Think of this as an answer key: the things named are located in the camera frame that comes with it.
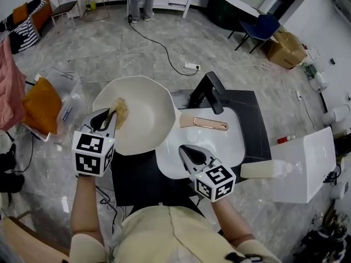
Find white frying pan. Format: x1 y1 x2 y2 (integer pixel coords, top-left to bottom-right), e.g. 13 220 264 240
92 75 229 156

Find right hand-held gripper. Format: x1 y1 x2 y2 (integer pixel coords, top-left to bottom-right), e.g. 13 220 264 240
178 145 236 203

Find light wooden coffee table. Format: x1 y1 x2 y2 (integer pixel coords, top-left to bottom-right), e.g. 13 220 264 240
0 215 71 263

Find black faucet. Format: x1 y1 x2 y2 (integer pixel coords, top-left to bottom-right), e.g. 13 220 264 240
188 71 226 115

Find person's cream shirt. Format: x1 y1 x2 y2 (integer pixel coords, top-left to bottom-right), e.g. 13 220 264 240
70 205 280 263

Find small red bottle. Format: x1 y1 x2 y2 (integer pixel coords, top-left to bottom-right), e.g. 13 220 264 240
276 135 296 145

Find black and white striped blanket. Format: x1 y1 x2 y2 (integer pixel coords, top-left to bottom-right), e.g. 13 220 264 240
9 18 41 54

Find person's right forearm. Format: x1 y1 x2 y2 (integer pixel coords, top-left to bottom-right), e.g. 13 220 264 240
210 197 254 248

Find dark seat wooden chair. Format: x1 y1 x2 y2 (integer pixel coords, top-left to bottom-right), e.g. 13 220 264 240
51 0 82 27

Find pale yellow soap pump bottle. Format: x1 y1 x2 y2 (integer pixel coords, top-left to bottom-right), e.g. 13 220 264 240
240 159 294 179

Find green packet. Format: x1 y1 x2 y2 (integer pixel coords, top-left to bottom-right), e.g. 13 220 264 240
303 64 318 78

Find blue chair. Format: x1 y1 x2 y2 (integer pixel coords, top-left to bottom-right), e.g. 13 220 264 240
234 14 281 54

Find white rectangular box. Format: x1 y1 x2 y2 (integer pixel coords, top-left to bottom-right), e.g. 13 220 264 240
270 127 337 204

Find brown cardboard box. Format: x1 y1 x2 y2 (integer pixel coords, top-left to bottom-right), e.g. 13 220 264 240
264 31 308 70

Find black power cable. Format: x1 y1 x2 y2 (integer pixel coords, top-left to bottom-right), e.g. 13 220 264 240
127 14 200 77

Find white cylindrical canister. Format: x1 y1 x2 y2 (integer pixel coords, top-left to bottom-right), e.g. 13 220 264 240
322 104 350 125

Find tan scrubbing sponge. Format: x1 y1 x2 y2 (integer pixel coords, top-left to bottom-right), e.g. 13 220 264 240
105 96 129 130

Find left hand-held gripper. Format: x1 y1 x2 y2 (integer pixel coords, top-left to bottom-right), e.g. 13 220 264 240
71 107 117 178

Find black shoulder strap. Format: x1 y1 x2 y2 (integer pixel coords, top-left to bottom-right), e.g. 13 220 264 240
224 252 264 263

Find orange cloth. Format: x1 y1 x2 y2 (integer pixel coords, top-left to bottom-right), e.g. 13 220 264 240
21 77 63 135

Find person's left forearm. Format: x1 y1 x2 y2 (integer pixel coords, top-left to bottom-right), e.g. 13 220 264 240
70 174 104 241

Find white sink basin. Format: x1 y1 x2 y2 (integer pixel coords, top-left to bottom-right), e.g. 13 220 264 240
155 107 246 180

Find pile of black equipment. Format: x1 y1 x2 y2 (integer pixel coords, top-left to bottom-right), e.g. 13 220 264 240
295 209 351 263

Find orange sofa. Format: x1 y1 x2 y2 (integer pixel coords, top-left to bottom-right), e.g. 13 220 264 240
0 0 53 38

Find clear plastic storage bin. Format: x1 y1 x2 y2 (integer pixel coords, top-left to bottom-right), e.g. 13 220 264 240
26 66 83 144

